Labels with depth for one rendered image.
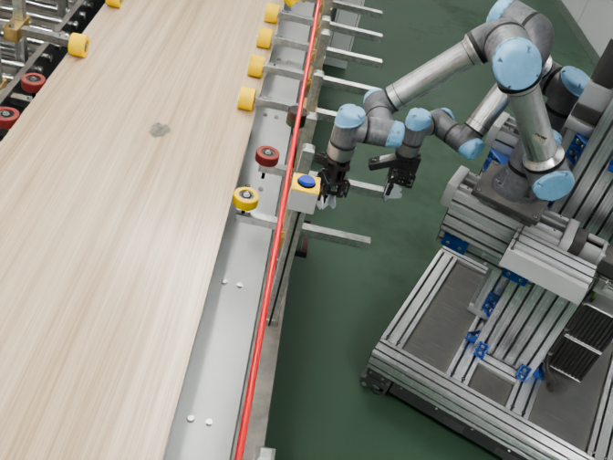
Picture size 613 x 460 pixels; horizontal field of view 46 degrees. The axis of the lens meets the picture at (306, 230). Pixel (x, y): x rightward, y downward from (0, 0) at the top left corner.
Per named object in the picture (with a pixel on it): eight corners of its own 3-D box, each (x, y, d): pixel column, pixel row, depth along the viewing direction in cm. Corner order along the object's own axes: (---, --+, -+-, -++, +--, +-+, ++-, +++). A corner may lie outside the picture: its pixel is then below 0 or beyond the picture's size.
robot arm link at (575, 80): (566, 119, 253) (583, 85, 244) (536, 99, 260) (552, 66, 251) (584, 111, 260) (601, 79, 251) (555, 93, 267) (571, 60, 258)
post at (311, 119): (289, 224, 256) (318, 111, 226) (288, 231, 254) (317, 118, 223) (279, 223, 256) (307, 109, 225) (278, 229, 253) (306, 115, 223)
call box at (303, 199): (314, 200, 186) (321, 177, 181) (312, 217, 181) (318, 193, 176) (288, 194, 186) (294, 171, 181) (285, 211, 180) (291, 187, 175)
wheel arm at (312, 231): (367, 245, 232) (370, 235, 229) (367, 252, 229) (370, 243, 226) (235, 216, 229) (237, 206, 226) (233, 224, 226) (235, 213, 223)
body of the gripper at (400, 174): (410, 191, 240) (421, 162, 233) (386, 185, 240) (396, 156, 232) (410, 177, 246) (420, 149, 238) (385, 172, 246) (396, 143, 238)
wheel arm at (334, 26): (379, 39, 319) (382, 32, 316) (379, 43, 316) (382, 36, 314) (270, 13, 315) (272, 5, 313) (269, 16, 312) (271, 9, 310)
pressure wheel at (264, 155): (275, 173, 250) (281, 147, 243) (272, 187, 244) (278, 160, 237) (253, 168, 249) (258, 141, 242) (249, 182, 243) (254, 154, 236)
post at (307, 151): (284, 263, 234) (316, 143, 204) (283, 270, 232) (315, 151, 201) (274, 261, 234) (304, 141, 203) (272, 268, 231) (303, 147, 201)
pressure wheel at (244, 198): (243, 210, 232) (248, 182, 224) (258, 224, 228) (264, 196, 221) (223, 217, 227) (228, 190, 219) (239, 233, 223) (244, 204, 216)
